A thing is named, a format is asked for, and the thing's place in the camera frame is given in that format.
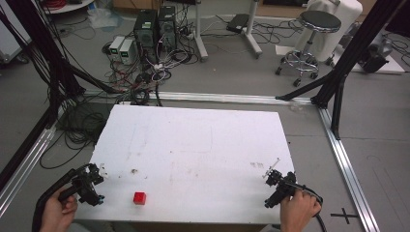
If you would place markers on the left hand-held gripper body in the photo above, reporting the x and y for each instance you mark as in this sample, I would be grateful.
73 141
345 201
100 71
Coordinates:
87 185

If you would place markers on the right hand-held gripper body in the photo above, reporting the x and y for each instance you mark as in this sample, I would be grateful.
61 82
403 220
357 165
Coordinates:
282 185

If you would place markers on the person's right hand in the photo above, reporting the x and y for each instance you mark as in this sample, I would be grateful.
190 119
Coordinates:
299 209

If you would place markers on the person's left hand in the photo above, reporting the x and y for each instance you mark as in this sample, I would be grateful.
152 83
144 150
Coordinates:
56 214

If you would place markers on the red cube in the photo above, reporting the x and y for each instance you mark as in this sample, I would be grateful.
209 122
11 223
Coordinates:
139 198

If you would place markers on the black round stool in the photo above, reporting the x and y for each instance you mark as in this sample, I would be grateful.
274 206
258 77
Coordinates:
309 48

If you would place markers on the white power supply box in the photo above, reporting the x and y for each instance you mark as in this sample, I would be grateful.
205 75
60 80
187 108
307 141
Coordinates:
127 51
116 45

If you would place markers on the black flat box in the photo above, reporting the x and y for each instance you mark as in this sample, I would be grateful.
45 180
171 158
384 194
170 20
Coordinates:
238 23

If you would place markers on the black computer tower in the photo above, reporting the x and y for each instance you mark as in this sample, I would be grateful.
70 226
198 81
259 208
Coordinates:
145 27
167 27

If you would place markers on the clear plastic bag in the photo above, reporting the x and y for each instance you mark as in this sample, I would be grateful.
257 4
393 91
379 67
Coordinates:
103 17

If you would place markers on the white round table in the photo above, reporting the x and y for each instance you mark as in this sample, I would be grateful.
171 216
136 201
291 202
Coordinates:
66 5

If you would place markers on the aluminium rail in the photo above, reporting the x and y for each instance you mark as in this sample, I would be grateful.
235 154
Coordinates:
24 170
225 97
348 174

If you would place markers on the black frame beam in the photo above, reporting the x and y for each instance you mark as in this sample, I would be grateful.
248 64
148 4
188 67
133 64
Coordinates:
22 151

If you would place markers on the black diagonal frame brace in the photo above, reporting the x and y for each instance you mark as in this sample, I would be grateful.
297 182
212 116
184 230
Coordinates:
306 88
93 80

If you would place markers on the black short frame brace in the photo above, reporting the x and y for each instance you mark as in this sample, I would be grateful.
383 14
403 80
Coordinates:
337 109

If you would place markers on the white desk leg frame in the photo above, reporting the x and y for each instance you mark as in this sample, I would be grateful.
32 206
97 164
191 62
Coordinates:
253 32
200 35

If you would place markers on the black frame post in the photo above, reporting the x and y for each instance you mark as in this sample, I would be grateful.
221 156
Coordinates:
42 45
357 48

